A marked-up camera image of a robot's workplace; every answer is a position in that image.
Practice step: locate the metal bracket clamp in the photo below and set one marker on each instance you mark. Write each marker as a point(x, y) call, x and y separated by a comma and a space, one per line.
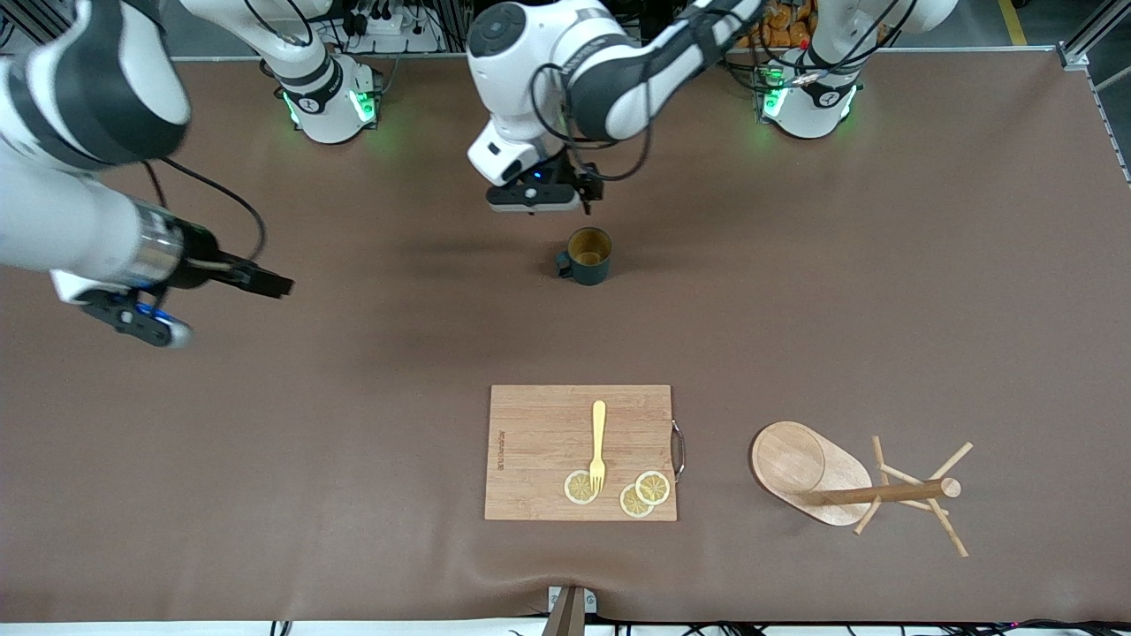
point(565, 614)

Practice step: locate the white power strip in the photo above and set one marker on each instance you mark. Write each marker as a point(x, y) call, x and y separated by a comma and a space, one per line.
point(398, 31)

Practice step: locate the brown table mat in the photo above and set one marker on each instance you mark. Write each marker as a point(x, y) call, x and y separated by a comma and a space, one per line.
point(353, 442)

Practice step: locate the aluminium frame post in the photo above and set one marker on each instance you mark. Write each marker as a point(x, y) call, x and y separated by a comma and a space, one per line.
point(1091, 31)

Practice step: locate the teal cup with yellow inside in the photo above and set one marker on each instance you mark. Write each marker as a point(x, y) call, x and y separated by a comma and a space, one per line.
point(594, 269)

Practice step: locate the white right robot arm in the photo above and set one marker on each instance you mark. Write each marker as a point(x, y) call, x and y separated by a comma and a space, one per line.
point(53, 212)

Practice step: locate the wooden cup rack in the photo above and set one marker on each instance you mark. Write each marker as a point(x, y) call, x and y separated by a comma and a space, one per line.
point(795, 459)

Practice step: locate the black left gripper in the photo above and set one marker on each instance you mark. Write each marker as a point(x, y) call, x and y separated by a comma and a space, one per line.
point(593, 189)

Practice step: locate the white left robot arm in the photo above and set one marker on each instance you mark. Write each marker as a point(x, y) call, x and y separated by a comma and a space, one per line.
point(610, 79)

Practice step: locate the yellow plastic fork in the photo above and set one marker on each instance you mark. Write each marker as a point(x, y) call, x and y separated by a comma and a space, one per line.
point(598, 424)

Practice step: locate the orange snack packet pile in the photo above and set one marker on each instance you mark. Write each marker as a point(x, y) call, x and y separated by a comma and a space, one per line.
point(782, 26)

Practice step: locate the lemon slice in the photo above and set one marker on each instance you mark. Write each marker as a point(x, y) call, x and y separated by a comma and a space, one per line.
point(632, 505)
point(576, 488)
point(654, 488)

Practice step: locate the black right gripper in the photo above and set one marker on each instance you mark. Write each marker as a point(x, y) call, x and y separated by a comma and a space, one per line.
point(200, 266)

